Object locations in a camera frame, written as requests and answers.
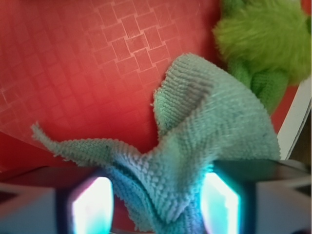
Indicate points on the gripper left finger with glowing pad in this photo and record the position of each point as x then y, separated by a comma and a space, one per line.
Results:
55, 201

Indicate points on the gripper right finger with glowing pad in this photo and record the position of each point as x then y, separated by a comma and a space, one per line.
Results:
257, 197

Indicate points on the light blue microfiber cloth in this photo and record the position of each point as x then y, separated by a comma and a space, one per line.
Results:
202, 114

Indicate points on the red plastic tray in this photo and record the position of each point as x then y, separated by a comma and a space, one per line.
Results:
88, 69

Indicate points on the green frog plush toy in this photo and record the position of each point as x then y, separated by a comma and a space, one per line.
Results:
266, 44

